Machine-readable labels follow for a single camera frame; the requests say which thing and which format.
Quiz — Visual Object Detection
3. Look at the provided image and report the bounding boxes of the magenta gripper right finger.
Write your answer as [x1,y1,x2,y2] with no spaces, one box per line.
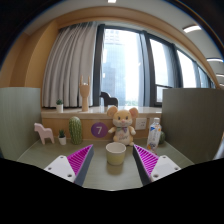
[133,145,180,185]

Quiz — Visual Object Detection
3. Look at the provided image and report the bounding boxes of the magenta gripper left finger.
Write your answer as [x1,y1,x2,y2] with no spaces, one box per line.
[45,145,94,186]

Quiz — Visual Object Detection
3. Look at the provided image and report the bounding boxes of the clear plastic water bottle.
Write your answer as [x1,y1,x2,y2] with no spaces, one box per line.
[147,118,161,153]

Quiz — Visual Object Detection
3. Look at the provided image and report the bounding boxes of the round green cactus figure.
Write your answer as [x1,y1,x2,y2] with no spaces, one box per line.
[159,131,165,144]

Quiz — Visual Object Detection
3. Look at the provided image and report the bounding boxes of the small potted plant on table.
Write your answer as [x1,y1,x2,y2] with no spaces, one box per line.
[58,129,66,145]

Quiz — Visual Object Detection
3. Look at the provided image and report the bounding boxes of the pale yellow paper cup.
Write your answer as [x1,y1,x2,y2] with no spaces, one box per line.
[106,142,126,165]

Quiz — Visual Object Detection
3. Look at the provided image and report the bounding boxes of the tall green cactus figure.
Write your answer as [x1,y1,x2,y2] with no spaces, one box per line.
[69,116,82,145]

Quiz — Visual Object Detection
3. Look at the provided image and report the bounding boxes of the pink toy horse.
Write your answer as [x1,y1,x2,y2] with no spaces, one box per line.
[34,123,54,144]

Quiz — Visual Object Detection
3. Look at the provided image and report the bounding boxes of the purple round number sign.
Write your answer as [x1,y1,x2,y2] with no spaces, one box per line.
[91,122,108,138]

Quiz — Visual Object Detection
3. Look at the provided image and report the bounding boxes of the plush mouse toy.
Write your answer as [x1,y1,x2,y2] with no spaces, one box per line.
[107,106,138,146]

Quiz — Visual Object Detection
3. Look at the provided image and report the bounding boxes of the green right partition panel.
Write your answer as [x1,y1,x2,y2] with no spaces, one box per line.
[161,88,224,164]

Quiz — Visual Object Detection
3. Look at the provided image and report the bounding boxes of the green partition panel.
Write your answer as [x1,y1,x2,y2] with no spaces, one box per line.
[0,87,41,160]
[161,88,224,164]

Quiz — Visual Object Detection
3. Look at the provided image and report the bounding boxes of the small potted plant on sill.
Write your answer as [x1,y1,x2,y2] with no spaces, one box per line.
[56,99,63,113]

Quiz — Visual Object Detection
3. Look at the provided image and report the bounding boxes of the black toy horse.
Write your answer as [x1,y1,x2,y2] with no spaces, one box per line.
[100,92,118,107]

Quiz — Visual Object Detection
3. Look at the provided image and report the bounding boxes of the wooden hand model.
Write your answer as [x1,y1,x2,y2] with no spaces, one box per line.
[79,77,90,112]

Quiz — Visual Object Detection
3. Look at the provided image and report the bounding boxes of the green left partition panel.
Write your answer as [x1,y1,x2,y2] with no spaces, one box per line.
[0,87,41,160]

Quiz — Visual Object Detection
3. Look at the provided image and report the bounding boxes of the beige curtain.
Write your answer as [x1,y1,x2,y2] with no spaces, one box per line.
[42,22,98,107]

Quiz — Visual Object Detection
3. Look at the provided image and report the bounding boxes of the white wall socket left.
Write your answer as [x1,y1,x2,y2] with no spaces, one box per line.
[135,118,147,130]

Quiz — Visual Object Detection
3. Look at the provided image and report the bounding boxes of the white wall socket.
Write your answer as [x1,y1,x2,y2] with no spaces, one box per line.
[149,118,154,126]
[135,118,147,130]

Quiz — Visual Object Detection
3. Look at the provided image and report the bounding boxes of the white wall socket right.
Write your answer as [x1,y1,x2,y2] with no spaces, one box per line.
[149,118,154,126]

